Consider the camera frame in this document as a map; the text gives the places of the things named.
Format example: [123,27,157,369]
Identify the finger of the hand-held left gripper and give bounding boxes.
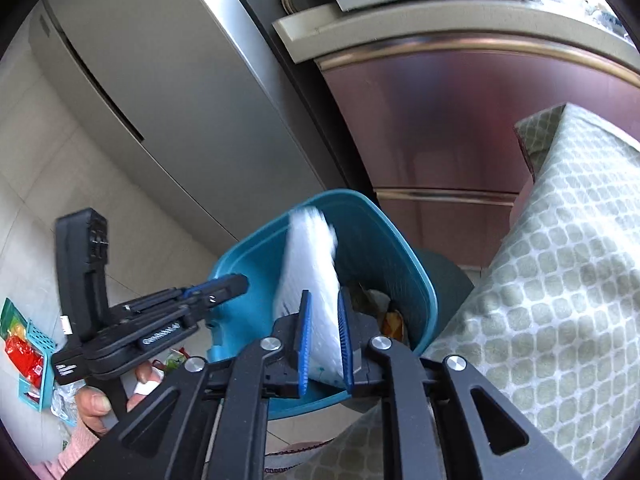
[186,296,222,324]
[181,274,249,307]

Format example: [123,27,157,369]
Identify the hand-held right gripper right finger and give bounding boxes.
[337,285,586,480]

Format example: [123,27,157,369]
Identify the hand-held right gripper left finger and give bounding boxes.
[65,290,313,480]

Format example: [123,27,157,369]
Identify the teal plastic bin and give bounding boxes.
[207,189,440,418]

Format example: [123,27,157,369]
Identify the white tissue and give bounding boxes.
[367,290,392,321]

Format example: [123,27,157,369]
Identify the orange snack wrapper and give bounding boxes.
[384,310,405,347]

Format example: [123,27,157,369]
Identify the person's left forearm pink sleeve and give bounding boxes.
[31,425,103,480]

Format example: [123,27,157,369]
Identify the person's left hand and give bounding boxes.
[75,361,167,436]

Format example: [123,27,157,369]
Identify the teal plastic basket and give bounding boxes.
[0,297,59,413]

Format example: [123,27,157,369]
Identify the red snack packet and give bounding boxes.
[4,334,47,387]

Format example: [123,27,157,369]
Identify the dark round stool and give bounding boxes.
[415,249,476,332]

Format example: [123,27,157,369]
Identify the grey refrigerator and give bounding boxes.
[27,0,363,261]

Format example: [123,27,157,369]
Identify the patterned green yellow tablecloth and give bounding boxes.
[295,102,640,480]

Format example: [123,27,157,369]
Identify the brown base cabinets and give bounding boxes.
[315,35,640,273]

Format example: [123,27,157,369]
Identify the beige kitchen counter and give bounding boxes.
[272,0,640,87]

